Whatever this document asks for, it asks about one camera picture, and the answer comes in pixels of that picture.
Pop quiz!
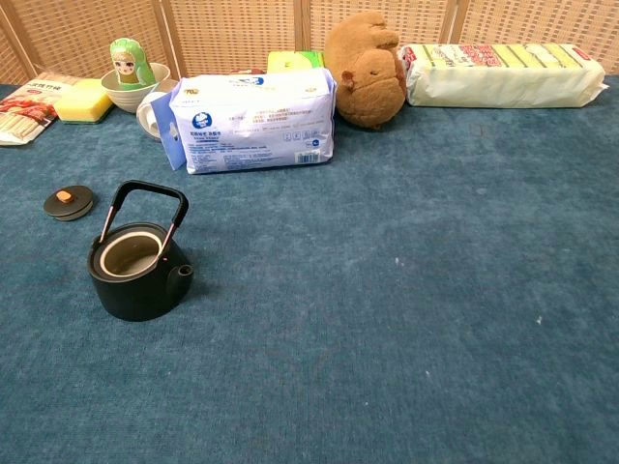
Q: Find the black lid with orange knob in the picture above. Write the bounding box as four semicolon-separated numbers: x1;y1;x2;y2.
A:
43;185;95;222

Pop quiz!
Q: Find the blue table cloth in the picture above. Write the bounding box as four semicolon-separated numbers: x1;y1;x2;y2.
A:
0;74;619;464

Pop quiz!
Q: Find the blue white tissue pack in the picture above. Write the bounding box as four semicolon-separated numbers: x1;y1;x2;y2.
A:
166;67;339;176

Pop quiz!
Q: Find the brown capybara plush toy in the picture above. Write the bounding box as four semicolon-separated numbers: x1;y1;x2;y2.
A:
323;11;407;131

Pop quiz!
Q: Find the green yellow tissue box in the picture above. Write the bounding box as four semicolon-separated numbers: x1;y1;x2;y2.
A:
267;49;326;75

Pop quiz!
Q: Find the woven rattan folding screen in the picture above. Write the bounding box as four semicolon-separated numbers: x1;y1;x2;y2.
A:
0;0;619;86

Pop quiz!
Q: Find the white ceramic bowl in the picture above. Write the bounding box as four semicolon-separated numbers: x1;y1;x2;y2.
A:
101;62;172;115

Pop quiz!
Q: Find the long pale yellow plastic package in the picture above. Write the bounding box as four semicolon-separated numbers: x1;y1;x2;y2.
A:
398;42;609;109

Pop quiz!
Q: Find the green girl doll figure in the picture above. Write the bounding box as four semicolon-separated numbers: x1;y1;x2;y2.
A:
109;37;156;91

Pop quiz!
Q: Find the yellow green sponge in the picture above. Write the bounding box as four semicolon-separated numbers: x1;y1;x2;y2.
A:
52;78;115;126

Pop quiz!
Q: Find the black teapot with handle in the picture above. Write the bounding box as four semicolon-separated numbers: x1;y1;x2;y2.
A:
86;180;195;323

